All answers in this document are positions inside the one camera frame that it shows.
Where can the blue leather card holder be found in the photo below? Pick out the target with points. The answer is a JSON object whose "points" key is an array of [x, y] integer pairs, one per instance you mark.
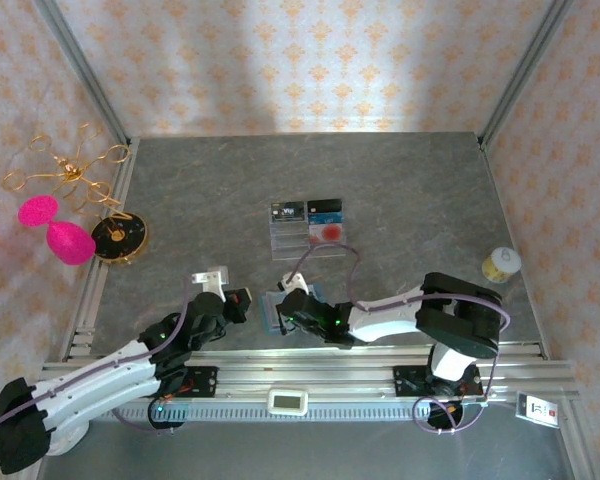
{"points": [[269, 310]]}

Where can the clear acrylic card stand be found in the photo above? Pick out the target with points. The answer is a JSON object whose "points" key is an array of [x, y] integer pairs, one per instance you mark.
{"points": [[290, 247]]}

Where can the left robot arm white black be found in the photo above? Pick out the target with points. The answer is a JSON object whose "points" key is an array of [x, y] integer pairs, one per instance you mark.
{"points": [[95, 385]]}

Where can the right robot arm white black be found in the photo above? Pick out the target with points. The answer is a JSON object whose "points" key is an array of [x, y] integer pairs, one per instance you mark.
{"points": [[385, 320]]}

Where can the white card with red circles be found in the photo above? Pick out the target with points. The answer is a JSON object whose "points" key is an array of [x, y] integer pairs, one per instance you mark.
{"points": [[330, 231]]}

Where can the black VIP card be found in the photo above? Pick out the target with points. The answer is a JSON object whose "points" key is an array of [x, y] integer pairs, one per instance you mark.
{"points": [[290, 212]]}

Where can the blue card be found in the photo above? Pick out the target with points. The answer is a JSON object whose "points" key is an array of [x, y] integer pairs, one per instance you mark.
{"points": [[330, 219]]}

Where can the plain black card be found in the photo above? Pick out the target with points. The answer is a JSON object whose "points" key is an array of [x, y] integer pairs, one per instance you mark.
{"points": [[325, 206]]}

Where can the white digital timer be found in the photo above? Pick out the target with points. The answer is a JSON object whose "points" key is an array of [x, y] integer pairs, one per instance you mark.
{"points": [[287, 401]]}

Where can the pink fuzzy double pompom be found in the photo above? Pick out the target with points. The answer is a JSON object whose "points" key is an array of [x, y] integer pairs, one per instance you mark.
{"points": [[70, 242]]}

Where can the yellow white can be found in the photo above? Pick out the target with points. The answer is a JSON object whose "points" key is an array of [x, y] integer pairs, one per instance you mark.
{"points": [[501, 265]]}

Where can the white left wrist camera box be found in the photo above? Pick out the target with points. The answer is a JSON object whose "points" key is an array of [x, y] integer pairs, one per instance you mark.
{"points": [[215, 280]]}

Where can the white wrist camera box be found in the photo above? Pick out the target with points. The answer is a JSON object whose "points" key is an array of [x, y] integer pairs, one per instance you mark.
{"points": [[215, 280], [295, 285]]}

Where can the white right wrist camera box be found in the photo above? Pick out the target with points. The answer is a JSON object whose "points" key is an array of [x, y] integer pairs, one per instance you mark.
{"points": [[295, 285]]}

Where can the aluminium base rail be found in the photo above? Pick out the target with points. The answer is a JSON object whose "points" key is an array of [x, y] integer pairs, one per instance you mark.
{"points": [[305, 370]]}

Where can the aluminium side rail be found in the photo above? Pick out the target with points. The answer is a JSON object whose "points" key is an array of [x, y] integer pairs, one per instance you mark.
{"points": [[125, 172]]}

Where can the aluminium frame post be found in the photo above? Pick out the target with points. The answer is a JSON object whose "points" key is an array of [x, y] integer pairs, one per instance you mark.
{"points": [[526, 65], [82, 65]]}

